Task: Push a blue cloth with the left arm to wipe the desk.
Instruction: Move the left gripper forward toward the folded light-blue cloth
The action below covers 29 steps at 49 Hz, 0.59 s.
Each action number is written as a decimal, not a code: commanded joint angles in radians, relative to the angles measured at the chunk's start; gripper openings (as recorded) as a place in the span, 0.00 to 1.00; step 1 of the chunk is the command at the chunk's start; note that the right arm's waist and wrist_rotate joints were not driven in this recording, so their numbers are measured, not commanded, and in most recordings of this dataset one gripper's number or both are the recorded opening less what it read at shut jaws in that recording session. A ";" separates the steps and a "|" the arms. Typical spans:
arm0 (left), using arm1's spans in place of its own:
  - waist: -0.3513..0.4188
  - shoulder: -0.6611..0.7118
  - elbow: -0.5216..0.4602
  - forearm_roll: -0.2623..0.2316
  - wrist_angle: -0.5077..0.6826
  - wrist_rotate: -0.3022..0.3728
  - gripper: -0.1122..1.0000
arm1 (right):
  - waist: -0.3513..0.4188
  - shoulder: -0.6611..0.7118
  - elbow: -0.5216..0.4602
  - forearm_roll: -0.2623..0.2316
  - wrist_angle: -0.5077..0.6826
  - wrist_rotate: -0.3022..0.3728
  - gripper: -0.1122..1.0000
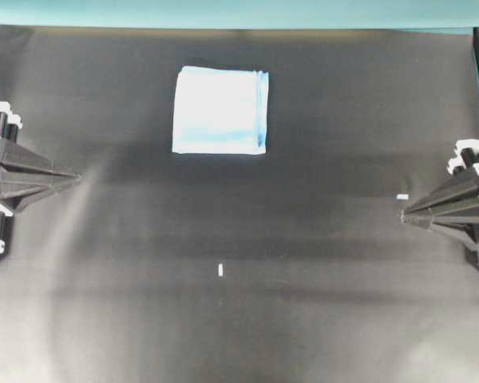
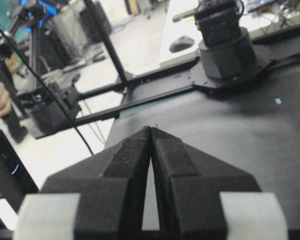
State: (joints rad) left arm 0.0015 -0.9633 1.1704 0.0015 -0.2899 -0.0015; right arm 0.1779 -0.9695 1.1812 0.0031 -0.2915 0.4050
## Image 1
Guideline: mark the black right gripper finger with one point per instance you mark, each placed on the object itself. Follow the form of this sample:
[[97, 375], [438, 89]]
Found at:
[[456, 197], [458, 220]]

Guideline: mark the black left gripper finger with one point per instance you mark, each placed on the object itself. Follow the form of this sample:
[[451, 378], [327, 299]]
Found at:
[[15, 156], [18, 192]]

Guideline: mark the light blue cloth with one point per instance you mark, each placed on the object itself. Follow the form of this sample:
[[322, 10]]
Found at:
[[220, 111]]

